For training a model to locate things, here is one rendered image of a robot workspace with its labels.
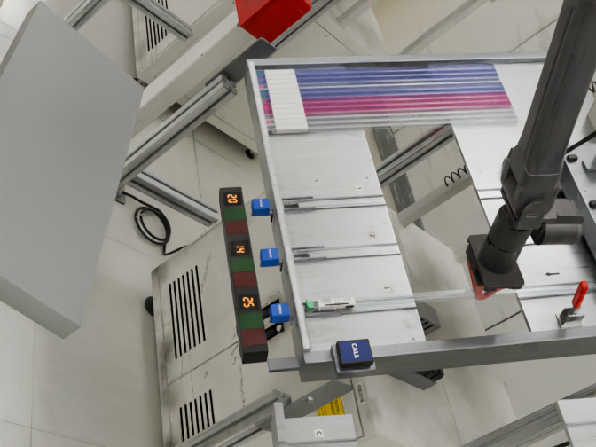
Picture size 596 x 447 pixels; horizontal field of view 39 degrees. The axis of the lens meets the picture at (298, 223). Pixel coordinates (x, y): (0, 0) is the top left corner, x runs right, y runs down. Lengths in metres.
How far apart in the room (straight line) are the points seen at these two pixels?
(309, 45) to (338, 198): 1.28
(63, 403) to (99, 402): 0.10
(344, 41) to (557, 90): 1.70
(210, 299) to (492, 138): 0.76
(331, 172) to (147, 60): 1.29
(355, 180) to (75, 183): 0.51
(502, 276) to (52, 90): 0.77
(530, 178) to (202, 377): 1.01
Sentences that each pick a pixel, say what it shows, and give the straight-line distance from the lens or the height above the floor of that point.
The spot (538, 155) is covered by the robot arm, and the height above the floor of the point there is 1.17.
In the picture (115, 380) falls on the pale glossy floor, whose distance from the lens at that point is 2.08.
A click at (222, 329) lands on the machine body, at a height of 0.28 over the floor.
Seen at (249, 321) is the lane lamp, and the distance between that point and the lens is 1.36.
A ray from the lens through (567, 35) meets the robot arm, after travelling 1.08.
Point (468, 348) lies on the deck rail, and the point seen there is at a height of 0.90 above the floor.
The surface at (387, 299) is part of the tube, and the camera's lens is 1.39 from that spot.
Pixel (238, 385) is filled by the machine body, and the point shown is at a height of 0.31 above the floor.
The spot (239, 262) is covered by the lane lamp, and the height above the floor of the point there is 0.66.
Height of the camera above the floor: 1.39
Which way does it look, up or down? 26 degrees down
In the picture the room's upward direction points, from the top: 56 degrees clockwise
